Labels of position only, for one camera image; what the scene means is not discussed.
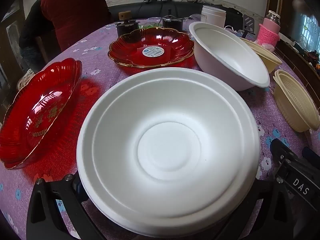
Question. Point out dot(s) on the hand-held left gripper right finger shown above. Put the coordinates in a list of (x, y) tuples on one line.
[(262, 190)]

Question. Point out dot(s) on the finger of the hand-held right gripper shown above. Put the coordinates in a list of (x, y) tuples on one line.
[(282, 148), (311, 153)]

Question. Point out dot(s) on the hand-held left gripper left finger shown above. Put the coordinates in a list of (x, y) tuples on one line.
[(78, 191)]

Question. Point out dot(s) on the beige plastic bowl patterned rim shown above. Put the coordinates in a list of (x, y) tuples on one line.
[(295, 105)]

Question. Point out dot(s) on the large white foam bowl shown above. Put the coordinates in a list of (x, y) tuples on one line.
[(170, 140)]

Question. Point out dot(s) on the red plate with gold print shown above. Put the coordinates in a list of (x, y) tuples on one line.
[(40, 115)]

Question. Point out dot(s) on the plain beige plastic bowl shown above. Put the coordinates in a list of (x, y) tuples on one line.
[(268, 60)]

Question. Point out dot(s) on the dark wooden cabinet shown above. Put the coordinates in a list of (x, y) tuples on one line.
[(297, 55)]

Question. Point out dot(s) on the pink plastic bag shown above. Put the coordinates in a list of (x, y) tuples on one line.
[(268, 47)]

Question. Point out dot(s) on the pink bottle with knitted sleeve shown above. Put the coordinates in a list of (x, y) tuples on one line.
[(269, 31)]

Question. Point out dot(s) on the grey phone stand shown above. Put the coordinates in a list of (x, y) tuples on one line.
[(248, 23)]

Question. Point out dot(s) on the purple floral tablecloth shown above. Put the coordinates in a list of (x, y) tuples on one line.
[(100, 52)]

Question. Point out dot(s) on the white plastic jar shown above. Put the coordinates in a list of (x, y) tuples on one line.
[(213, 15)]

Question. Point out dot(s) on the red plate with white label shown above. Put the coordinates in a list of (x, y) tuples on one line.
[(155, 43)]

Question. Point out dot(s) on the black round tin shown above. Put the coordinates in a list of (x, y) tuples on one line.
[(173, 22)]

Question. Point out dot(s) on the black sofa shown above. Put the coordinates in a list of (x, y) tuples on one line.
[(190, 8)]

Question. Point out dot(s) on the black tin with cork knob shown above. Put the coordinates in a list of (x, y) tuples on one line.
[(127, 26)]

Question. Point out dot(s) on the green candy wrapper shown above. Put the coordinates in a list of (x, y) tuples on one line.
[(150, 26)]

